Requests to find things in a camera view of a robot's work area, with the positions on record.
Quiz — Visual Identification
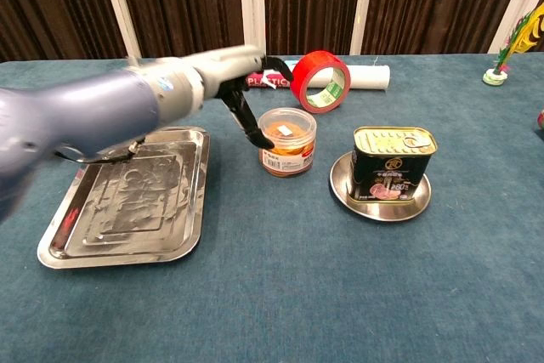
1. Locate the small round cup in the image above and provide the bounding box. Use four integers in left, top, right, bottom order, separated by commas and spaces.
258, 106, 318, 178

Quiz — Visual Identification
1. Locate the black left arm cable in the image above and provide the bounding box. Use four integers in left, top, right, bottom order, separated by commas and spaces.
54, 136, 146, 165

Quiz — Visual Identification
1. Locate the red tape roll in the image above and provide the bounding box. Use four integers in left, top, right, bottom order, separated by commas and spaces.
290, 49, 352, 115

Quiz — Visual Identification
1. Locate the yellow feather shuttlecock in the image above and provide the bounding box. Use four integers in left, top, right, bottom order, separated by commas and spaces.
482, 1, 544, 86

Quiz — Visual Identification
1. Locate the blue felt table cover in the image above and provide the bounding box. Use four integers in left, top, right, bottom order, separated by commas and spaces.
0, 54, 544, 363

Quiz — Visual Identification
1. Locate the dark brown curtain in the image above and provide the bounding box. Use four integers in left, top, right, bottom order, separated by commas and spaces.
0, 0, 544, 63

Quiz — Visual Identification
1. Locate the round steel plate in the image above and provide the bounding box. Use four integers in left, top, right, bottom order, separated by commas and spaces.
329, 150, 433, 223

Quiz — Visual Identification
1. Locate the rectangular steel tray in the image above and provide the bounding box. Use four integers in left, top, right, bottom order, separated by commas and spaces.
37, 126, 212, 269

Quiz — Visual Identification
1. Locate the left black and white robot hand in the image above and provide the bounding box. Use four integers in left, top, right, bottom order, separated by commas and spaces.
199, 44, 295, 150

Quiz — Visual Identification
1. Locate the white plastic wrap roll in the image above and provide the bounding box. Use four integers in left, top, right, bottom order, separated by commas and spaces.
244, 63, 391, 94

